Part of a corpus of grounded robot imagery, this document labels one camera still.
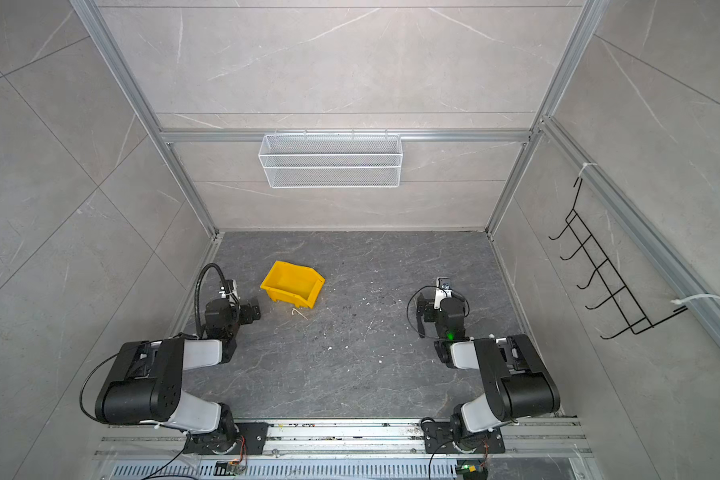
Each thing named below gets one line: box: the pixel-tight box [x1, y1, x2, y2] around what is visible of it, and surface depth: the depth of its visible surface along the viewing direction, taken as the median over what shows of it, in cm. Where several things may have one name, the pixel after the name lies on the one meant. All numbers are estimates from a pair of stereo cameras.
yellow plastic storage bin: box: [260, 260, 326, 309], surface depth 103 cm
